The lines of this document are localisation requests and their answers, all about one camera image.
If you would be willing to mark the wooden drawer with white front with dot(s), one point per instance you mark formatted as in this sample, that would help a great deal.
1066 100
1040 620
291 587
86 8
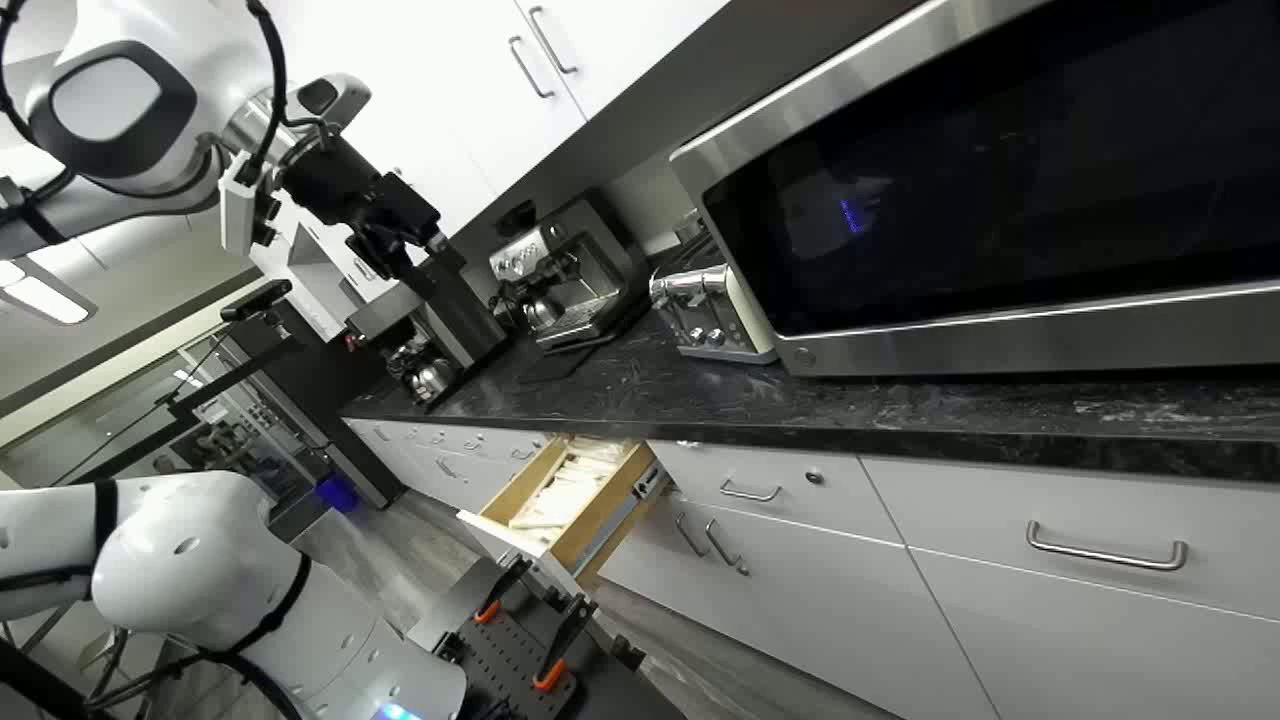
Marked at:
585 512

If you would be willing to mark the silver espresso machine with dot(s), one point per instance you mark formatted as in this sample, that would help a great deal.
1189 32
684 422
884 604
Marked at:
585 267

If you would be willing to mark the white lower cabinet door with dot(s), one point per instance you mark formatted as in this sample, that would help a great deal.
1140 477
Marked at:
825 614
1106 652

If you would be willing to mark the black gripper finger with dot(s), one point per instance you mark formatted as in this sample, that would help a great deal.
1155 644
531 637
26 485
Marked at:
428 235
384 258

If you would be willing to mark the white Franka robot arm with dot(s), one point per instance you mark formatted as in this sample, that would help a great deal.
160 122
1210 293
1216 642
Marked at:
200 562

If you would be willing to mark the white lower drawer front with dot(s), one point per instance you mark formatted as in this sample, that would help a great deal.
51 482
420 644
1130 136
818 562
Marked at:
825 492
1175 505
425 446

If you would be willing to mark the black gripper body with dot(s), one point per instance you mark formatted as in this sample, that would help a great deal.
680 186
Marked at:
350 186

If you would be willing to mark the ceiling light panel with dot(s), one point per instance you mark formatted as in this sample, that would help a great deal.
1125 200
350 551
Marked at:
40 293

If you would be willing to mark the black coffee machine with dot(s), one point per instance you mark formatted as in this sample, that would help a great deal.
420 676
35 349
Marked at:
463 321

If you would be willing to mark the silver toaster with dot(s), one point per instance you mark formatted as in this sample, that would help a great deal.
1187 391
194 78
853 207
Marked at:
706 321

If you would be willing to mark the black steel microwave oven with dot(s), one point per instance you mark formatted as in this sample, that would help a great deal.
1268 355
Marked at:
1002 174

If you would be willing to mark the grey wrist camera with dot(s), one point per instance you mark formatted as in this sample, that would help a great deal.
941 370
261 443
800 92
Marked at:
333 96

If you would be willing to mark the white upper cabinet door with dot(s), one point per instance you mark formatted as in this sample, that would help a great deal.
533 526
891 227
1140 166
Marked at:
625 40
425 92

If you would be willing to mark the white cabinet door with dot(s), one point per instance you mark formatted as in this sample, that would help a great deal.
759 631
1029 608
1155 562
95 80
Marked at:
825 614
425 92
1106 652
625 40

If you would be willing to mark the black perforated cart top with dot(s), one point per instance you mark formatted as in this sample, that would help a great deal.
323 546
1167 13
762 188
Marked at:
513 662

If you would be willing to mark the black metal stand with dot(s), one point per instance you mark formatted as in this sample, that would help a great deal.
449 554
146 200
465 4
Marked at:
261 302

